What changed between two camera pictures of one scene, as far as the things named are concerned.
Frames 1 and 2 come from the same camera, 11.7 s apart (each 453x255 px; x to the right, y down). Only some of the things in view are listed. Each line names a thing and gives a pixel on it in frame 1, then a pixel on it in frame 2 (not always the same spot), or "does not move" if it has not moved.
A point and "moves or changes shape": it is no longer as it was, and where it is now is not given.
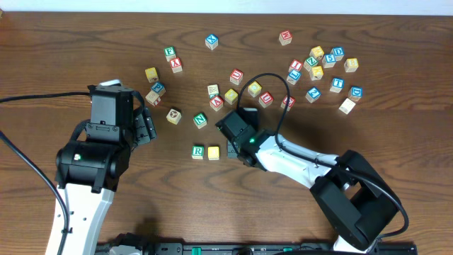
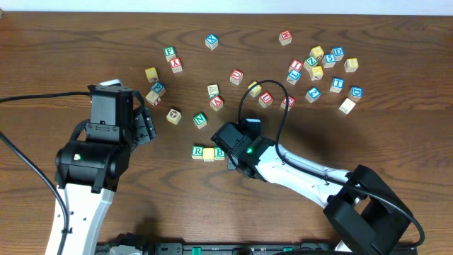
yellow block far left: [151, 74] does not move
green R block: [197, 151] does not move
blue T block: [337, 85] does not move
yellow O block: [213, 153] moves or changes shape
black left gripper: [145, 127] does not move
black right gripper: [232, 149] → [231, 164]
